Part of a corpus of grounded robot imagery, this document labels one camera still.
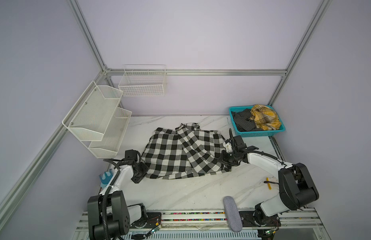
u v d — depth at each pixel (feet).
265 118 3.41
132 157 2.27
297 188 1.46
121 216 1.35
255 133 3.33
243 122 3.43
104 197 1.35
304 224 2.44
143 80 3.14
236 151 2.45
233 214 2.40
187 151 3.22
